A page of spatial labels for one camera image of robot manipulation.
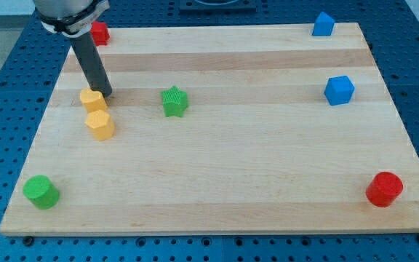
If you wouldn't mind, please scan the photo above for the blue hexagon block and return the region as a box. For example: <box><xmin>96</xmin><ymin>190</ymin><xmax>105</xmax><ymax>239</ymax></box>
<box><xmin>324</xmin><ymin>76</ymin><xmax>355</xmax><ymax>106</ymax></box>

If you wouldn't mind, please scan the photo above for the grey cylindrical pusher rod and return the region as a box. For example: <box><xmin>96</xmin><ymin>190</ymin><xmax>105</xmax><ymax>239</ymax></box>
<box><xmin>70</xmin><ymin>32</ymin><xmax>113</xmax><ymax>98</ymax></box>

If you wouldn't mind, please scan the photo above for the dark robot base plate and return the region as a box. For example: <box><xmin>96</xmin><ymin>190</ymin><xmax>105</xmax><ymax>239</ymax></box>
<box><xmin>177</xmin><ymin>0</ymin><xmax>257</xmax><ymax>13</ymax></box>

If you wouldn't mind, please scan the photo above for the wooden board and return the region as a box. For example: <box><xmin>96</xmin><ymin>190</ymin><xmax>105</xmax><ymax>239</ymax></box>
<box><xmin>0</xmin><ymin>23</ymin><xmax>419</xmax><ymax>237</ymax></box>

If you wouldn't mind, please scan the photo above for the yellow hexagon block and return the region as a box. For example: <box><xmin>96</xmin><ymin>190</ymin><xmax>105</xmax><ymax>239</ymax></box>
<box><xmin>85</xmin><ymin>110</ymin><xmax>115</xmax><ymax>141</ymax></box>

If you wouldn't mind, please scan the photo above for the yellow heart block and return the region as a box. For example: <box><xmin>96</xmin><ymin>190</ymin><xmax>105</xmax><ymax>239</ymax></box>
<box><xmin>79</xmin><ymin>88</ymin><xmax>108</xmax><ymax>113</ymax></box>

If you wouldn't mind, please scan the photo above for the green star block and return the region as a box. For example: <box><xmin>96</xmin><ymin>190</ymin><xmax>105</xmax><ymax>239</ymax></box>
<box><xmin>161</xmin><ymin>85</ymin><xmax>188</xmax><ymax>118</ymax></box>

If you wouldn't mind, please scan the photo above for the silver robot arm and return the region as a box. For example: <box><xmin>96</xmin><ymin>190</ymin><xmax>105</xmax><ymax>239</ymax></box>
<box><xmin>33</xmin><ymin>0</ymin><xmax>112</xmax><ymax>98</ymax></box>

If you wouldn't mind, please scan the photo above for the blue pentagon block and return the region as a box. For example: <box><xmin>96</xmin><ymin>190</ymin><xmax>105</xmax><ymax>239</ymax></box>
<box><xmin>312</xmin><ymin>12</ymin><xmax>335</xmax><ymax>36</ymax></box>

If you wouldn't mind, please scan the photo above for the green cylinder block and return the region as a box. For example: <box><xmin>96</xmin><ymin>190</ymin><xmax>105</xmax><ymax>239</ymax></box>
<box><xmin>23</xmin><ymin>175</ymin><xmax>60</xmax><ymax>210</ymax></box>

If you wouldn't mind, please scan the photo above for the red cylinder block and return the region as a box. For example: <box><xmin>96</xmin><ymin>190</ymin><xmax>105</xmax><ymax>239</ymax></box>
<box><xmin>365</xmin><ymin>172</ymin><xmax>404</xmax><ymax>207</ymax></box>

